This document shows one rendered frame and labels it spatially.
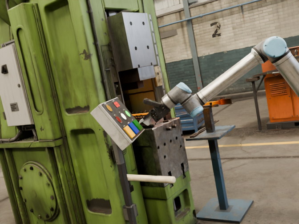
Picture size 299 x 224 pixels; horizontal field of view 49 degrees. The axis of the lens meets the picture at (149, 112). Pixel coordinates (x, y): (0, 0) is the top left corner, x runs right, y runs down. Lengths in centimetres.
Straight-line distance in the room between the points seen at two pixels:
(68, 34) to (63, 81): 35
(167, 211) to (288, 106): 360
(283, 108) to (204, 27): 517
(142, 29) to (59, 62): 67
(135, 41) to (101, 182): 108
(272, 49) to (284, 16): 777
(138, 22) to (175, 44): 814
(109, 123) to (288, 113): 425
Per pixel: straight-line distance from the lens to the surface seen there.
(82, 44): 232
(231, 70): 211
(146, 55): 251
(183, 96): 196
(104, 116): 185
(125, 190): 211
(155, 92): 278
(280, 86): 568
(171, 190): 258
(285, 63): 199
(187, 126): 621
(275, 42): 197
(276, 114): 578
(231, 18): 1002
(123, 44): 241
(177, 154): 263
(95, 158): 253
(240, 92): 1006
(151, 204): 265
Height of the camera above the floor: 133
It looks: 7 degrees down
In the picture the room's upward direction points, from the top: 11 degrees counter-clockwise
